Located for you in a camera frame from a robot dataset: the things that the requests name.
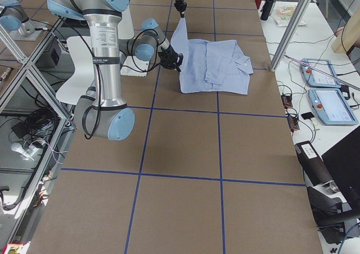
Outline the light blue striped shirt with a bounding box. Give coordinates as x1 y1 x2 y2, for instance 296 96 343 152
170 18 254 95

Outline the black bottle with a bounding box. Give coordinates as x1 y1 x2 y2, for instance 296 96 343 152
260 0 274 21

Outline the white plastic chair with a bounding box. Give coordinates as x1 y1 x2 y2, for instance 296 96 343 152
56 36 94 105

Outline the upper teach pendant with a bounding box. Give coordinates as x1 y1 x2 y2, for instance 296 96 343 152
299 58 341 88

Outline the teach pendant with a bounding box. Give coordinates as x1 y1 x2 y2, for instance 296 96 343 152
299 58 341 88
308 88 358 126

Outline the lower teach pendant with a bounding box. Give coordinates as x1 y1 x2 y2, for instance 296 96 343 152
308 88 358 126

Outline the long metal rod tool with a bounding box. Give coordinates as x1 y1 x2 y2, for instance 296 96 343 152
283 54 345 84

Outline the aluminium frame post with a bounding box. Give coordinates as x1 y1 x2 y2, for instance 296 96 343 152
269 0 311 72

